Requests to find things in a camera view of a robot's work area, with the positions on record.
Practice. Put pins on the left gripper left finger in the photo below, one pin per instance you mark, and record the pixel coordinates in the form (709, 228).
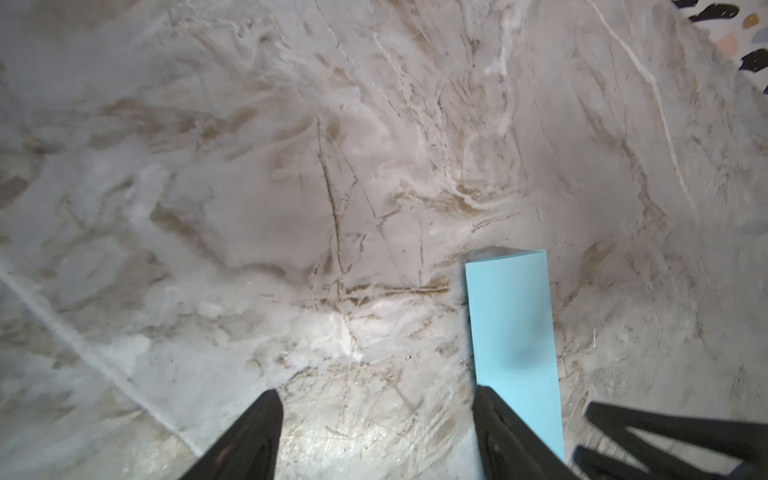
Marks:
(248, 450)

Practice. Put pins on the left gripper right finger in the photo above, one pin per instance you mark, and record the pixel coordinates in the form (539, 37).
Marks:
(509, 449)

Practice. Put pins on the light blue paper sheet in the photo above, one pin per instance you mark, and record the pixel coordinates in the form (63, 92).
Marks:
(513, 339)

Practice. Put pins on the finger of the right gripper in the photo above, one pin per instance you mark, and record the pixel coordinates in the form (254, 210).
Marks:
(596, 465)
(742, 440)

